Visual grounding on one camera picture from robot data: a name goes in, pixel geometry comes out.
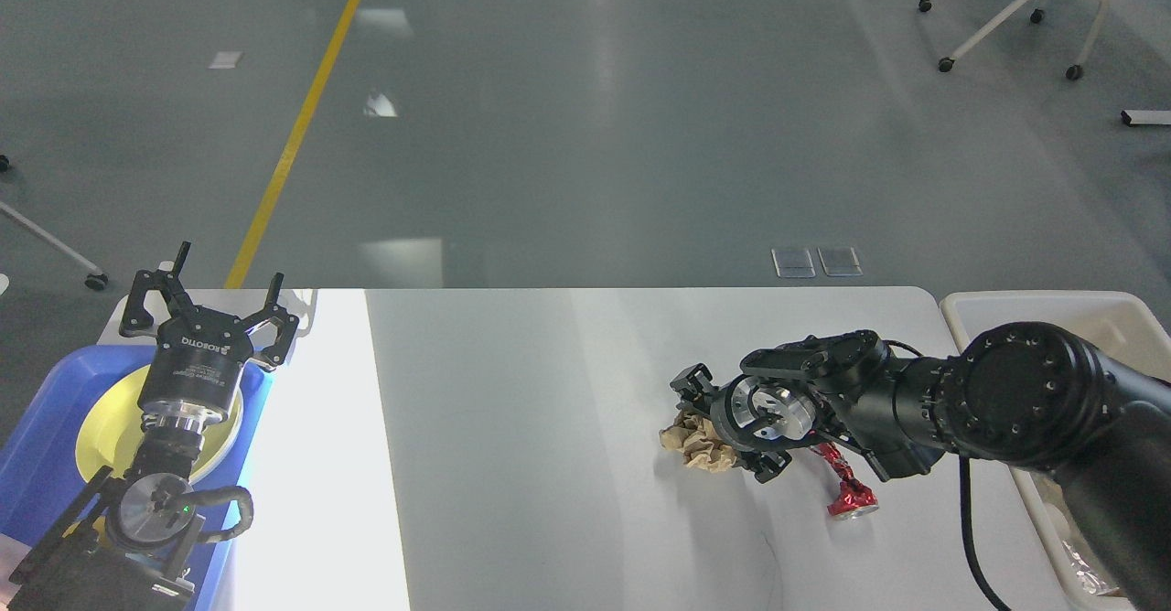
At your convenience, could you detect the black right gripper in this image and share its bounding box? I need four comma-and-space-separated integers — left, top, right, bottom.
670, 362, 817, 485

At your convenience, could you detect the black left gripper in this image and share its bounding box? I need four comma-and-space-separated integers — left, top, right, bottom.
118, 241, 297, 431

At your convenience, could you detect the brown paper ball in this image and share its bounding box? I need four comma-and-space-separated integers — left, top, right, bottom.
658, 409, 739, 473

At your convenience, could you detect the yellow translucent plate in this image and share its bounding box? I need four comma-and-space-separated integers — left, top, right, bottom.
74, 365, 245, 485

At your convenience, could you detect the red wrapper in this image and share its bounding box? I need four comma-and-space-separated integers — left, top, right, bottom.
809, 442, 881, 520

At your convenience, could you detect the square aluminium foil tray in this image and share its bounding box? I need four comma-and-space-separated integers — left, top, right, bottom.
1043, 502, 1119, 597

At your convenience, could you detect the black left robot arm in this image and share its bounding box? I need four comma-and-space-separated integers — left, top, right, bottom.
7, 241, 297, 610

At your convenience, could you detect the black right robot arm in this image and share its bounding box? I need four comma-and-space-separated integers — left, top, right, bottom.
671, 322, 1170, 610

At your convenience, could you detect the white office chair left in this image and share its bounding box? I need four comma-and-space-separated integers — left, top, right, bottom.
1, 201, 109, 293

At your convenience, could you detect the left floor socket cover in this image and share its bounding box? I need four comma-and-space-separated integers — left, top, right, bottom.
771, 247, 817, 279

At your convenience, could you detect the floor socket cover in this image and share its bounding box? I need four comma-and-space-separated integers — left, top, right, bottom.
817, 247, 865, 277
771, 247, 817, 279

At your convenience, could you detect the right floor socket cover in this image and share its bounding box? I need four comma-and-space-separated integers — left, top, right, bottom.
817, 247, 865, 277

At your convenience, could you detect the blue plastic tray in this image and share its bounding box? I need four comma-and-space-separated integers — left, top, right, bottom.
1, 345, 272, 610

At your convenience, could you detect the white plastic waste bin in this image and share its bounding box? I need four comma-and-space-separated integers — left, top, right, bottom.
940, 290, 1170, 610

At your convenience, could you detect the white bar on floor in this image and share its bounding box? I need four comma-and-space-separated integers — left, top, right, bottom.
1119, 108, 1171, 128

